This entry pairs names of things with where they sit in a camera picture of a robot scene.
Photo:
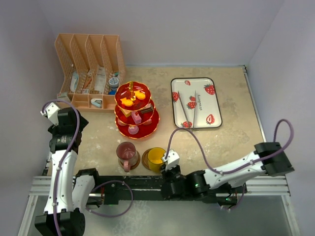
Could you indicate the pink striped cake slice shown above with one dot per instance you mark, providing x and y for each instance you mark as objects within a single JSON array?
[{"x": 136, "y": 117}]

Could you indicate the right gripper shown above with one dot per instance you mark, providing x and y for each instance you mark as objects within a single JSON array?
[{"x": 166, "y": 172}]

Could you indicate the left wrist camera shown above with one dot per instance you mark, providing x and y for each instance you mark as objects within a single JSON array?
[{"x": 51, "y": 113}]

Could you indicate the pink mug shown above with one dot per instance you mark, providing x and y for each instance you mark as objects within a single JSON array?
[{"x": 125, "y": 150}]

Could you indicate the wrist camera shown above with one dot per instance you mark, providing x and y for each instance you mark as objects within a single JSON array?
[
  {"x": 171, "y": 160},
  {"x": 51, "y": 113}
]

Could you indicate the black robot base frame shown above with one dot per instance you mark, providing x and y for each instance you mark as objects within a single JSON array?
[{"x": 113, "y": 189}]

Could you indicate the metal serving tongs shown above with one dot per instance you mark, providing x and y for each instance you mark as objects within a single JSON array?
[{"x": 187, "y": 124}]

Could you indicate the orange fish pastry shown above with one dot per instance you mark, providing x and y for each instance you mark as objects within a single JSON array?
[
  {"x": 139, "y": 95},
  {"x": 126, "y": 102}
]

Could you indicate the white strawberry enamel tray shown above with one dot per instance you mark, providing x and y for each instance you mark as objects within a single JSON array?
[{"x": 208, "y": 114}]

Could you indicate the small carton box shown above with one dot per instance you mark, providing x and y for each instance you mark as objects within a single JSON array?
[{"x": 63, "y": 96}]

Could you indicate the brown round coaster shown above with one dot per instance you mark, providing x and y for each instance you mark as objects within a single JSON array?
[
  {"x": 144, "y": 159},
  {"x": 130, "y": 164}
]

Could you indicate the peach desk file organizer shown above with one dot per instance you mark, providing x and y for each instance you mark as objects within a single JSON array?
[{"x": 96, "y": 58}]

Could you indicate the yellow mug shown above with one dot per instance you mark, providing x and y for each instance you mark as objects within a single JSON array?
[{"x": 155, "y": 161}]

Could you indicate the red three-tier cake stand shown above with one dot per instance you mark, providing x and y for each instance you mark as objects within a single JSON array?
[{"x": 127, "y": 90}]

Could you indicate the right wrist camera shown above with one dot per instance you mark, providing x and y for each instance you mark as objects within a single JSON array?
[{"x": 171, "y": 160}]

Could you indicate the chocolate cake slice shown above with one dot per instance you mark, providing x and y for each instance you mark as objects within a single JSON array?
[{"x": 146, "y": 109}]

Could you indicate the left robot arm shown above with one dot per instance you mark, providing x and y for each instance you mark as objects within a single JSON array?
[{"x": 69, "y": 193}]

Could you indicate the white blue tube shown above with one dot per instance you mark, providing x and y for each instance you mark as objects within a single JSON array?
[{"x": 74, "y": 81}]

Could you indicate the pink heart cake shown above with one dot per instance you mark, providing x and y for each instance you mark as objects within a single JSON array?
[{"x": 148, "y": 122}]

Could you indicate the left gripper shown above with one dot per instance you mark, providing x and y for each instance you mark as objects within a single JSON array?
[{"x": 53, "y": 129}]

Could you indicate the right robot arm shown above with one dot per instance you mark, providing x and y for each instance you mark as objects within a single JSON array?
[{"x": 266, "y": 159}]

